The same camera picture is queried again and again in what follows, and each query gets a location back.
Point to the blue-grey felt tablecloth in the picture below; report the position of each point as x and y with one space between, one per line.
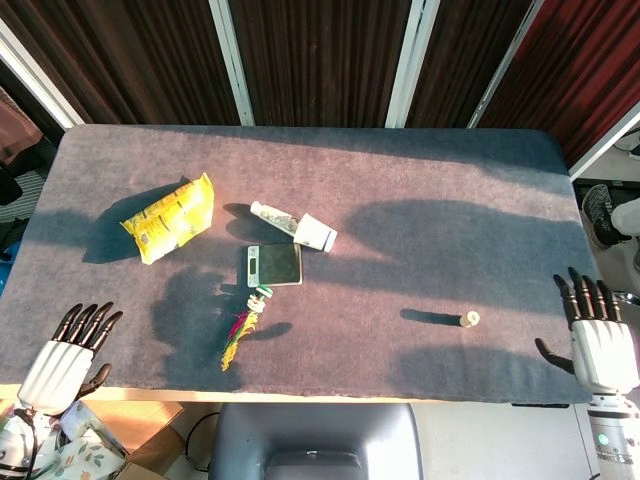
350 175

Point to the white paper cup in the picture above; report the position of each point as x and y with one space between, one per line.
316 232

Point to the chrome chair leg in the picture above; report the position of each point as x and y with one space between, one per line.
631 298

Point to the white partition frame post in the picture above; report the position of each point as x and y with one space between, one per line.
35 75
232 60
407 60
605 145
500 65

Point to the floral patterned cloth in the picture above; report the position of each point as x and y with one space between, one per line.
80 455

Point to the brown fabric seat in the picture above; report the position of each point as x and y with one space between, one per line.
15 130

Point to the person's leg in white trousers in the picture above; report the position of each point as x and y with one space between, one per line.
627 215

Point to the brown cardboard box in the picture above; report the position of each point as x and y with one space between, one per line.
145 425

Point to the silver digital pocket scale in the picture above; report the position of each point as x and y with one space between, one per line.
277 265

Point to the colourful feather shuttlecock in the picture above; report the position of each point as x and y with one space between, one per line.
245 325

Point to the grey robot torso base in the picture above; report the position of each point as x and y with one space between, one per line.
315 440

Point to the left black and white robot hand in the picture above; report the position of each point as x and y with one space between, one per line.
55 375

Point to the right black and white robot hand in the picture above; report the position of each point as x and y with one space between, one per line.
605 357

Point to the dark grey sneaker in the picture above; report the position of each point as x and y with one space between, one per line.
597 215

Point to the yellow snack bag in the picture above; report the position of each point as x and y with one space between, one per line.
167 220

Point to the white printed squeeze tube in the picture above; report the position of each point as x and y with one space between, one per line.
270 215

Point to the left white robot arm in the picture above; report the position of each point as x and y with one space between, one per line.
12 445

